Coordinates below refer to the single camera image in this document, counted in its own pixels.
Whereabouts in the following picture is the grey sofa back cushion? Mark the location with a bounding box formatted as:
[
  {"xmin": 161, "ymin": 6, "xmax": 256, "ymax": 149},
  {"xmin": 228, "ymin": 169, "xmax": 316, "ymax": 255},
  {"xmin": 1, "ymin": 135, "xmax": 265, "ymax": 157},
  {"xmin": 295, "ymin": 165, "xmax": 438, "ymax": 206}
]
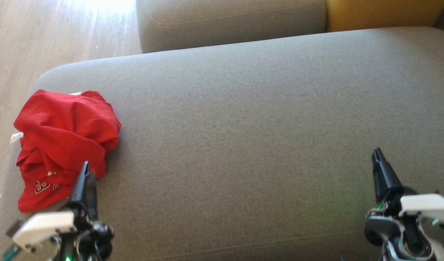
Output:
[{"xmin": 136, "ymin": 0, "xmax": 327, "ymax": 54}]

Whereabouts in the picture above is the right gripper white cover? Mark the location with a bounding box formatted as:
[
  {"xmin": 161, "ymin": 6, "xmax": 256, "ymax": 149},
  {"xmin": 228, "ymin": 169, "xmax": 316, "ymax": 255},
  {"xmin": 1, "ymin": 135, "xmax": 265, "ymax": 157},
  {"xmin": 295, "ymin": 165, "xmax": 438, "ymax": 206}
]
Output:
[{"xmin": 365, "ymin": 148, "xmax": 444, "ymax": 261}]

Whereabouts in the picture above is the left camera cable teal plug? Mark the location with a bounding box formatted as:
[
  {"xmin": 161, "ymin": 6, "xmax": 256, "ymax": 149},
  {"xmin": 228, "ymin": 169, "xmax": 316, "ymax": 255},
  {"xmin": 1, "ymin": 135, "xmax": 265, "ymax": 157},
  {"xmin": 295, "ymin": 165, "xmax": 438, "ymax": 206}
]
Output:
[{"xmin": 2, "ymin": 244, "xmax": 22, "ymax": 261}]

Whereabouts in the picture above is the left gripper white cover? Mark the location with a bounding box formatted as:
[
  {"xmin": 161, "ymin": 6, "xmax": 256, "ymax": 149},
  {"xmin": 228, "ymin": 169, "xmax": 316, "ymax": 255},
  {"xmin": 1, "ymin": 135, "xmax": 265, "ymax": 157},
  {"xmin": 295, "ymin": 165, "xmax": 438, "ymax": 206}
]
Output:
[{"xmin": 12, "ymin": 161, "xmax": 114, "ymax": 260}]

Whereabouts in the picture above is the yellow sofa cushion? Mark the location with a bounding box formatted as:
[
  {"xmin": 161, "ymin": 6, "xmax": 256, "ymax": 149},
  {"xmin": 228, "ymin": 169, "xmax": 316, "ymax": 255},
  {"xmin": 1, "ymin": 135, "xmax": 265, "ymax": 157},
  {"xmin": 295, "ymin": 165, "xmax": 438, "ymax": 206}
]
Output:
[{"xmin": 325, "ymin": 0, "xmax": 444, "ymax": 32}]

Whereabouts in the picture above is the red basketball jersey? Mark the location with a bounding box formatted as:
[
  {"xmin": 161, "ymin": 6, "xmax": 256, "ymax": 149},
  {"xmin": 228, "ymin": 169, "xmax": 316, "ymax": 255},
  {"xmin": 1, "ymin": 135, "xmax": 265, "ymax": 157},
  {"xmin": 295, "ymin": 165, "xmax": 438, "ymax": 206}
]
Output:
[{"xmin": 11, "ymin": 90, "xmax": 122, "ymax": 179}]

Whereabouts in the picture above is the large grey sofa seat cushion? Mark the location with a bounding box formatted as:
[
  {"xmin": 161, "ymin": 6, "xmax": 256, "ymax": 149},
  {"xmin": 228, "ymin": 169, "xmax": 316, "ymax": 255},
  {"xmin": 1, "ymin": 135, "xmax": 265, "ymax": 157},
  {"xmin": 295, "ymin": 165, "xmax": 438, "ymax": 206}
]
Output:
[{"xmin": 0, "ymin": 26, "xmax": 444, "ymax": 261}]

